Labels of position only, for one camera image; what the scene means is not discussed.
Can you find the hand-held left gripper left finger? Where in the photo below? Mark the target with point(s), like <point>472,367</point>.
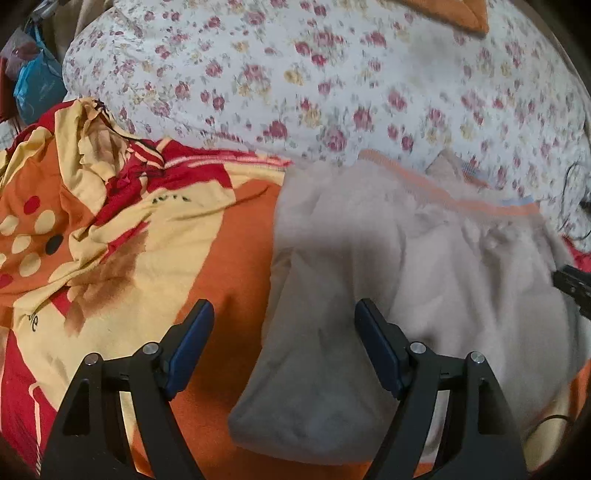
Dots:
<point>189,350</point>

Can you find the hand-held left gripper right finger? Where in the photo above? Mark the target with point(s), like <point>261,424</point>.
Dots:
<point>381,355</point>

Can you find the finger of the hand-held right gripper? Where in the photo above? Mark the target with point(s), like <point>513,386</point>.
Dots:
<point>575,288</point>

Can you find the beige zip jacket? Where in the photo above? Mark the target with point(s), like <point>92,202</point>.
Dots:
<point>415,277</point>

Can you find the orange red yellow bed sheet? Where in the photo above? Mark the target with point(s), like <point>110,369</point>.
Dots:
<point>138,277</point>

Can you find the white floral quilt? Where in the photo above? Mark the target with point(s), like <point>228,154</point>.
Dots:
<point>277,69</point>

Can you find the blue plastic bag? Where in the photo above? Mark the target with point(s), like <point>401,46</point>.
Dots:
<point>37,87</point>

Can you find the beige curtain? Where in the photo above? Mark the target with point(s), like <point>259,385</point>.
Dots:
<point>78,18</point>

